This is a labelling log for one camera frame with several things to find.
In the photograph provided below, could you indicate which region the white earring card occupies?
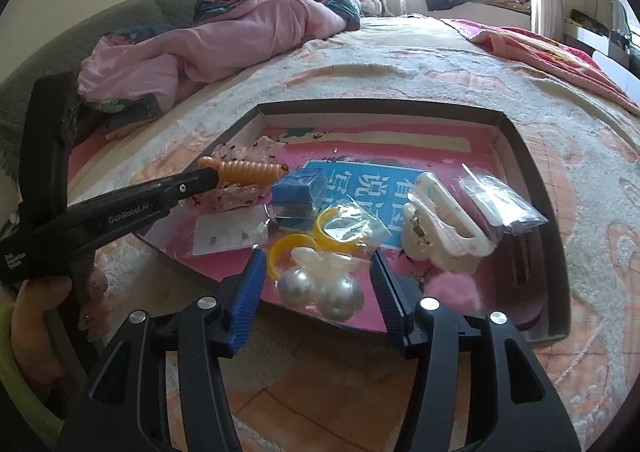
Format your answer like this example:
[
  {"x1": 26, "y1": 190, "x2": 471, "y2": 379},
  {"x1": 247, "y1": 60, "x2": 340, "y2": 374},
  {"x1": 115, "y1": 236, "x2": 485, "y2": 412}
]
[{"x1": 192, "y1": 216, "x2": 272, "y2": 259}]

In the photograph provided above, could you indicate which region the person's left forearm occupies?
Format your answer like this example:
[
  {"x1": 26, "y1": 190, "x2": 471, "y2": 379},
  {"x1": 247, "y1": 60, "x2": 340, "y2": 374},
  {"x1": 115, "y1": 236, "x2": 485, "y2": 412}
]
[{"x1": 0, "y1": 301, "x2": 64, "y2": 439}]

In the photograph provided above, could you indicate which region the clear bag with dark contents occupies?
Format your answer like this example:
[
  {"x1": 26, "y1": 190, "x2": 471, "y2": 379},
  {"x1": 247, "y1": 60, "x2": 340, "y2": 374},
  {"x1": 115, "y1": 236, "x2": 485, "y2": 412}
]
[{"x1": 457, "y1": 163, "x2": 550, "y2": 237}]

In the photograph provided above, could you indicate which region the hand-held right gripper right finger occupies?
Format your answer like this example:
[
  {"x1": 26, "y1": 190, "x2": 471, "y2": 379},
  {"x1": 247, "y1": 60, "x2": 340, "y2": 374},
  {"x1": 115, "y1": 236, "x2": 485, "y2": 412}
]
[{"x1": 369, "y1": 250, "x2": 581, "y2": 452}]

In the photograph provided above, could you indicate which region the pink quilt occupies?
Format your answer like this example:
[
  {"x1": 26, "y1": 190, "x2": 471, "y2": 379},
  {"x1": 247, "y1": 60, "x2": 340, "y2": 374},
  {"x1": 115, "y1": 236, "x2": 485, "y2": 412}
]
[{"x1": 77, "y1": 0, "x2": 352, "y2": 106}]

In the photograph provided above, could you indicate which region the white cabinet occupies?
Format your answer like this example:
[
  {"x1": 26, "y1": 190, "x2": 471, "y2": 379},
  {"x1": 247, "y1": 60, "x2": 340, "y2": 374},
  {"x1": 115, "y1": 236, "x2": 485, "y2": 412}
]
[{"x1": 562, "y1": 9, "x2": 640, "y2": 79}]

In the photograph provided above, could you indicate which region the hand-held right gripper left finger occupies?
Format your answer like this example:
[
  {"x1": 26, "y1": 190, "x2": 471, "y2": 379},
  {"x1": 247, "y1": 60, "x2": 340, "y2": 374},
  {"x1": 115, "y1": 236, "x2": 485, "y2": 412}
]
[{"x1": 55, "y1": 249, "x2": 269, "y2": 452}]

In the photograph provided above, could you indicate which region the red patterned blanket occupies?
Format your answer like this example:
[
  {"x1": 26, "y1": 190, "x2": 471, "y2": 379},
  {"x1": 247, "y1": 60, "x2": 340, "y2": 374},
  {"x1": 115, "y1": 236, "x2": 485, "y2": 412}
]
[{"x1": 439, "y1": 18, "x2": 640, "y2": 116}]

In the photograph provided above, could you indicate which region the small blue box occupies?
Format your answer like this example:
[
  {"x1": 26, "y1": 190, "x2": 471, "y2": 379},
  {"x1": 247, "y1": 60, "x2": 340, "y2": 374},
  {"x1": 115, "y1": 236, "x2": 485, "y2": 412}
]
[{"x1": 269, "y1": 167, "x2": 329, "y2": 234}]

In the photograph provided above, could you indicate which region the grey padded headboard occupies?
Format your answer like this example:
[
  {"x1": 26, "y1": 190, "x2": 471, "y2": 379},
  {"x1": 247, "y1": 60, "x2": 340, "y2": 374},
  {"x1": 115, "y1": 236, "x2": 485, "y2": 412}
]
[{"x1": 0, "y1": 0, "x2": 227, "y2": 100}]

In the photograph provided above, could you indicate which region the pink fluffy hair clip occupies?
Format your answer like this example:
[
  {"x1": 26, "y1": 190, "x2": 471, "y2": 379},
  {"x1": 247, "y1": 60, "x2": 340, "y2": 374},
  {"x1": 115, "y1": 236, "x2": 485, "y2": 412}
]
[{"x1": 421, "y1": 271, "x2": 484, "y2": 319}]

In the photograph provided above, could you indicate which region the white twin-ball hair clip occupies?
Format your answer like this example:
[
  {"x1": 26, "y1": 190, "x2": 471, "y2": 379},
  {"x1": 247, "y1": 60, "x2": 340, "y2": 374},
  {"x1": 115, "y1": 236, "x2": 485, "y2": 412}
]
[{"x1": 276, "y1": 249, "x2": 365, "y2": 324}]

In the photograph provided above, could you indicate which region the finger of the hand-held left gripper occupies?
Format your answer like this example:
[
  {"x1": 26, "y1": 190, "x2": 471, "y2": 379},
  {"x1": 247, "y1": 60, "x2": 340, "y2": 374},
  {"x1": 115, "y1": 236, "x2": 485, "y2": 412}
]
[{"x1": 132, "y1": 166, "x2": 222, "y2": 214}]

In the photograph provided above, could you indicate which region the orange ribbed hair clip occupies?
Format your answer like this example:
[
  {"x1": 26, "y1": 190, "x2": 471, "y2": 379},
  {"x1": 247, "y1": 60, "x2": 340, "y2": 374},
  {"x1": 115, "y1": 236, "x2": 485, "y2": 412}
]
[{"x1": 197, "y1": 155, "x2": 291, "y2": 186}]

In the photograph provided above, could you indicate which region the black shallow cardboard box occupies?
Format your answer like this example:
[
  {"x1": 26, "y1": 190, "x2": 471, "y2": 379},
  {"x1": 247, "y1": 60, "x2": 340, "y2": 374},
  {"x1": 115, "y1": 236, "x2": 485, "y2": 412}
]
[{"x1": 134, "y1": 101, "x2": 574, "y2": 344}]

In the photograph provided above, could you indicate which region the clear plastic bag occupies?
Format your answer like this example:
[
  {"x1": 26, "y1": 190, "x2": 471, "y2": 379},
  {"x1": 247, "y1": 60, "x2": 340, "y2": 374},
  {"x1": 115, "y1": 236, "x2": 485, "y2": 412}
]
[{"x1": 320, "y1": 203, "x2": 392, "y2": 254}]

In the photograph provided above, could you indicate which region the white pink-dotted hair claw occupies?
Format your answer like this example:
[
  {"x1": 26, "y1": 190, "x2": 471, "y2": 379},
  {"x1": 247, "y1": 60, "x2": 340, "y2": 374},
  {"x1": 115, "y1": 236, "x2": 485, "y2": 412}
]
[{"x1": 401, "y1": 171, "x2": 502, "y2": 266}]

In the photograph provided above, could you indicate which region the person's left hand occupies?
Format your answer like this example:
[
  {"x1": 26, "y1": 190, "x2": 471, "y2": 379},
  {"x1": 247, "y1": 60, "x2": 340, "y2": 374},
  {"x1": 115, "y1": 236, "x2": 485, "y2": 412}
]
[{"x1": 10, "y1": 267, "x2": 109, "y2": 400}]

